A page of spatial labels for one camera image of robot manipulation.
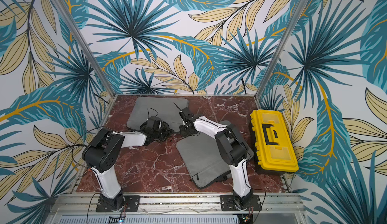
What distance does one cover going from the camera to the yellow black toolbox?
0.73 m

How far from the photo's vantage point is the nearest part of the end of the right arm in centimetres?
72

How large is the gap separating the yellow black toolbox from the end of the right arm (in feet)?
1.08
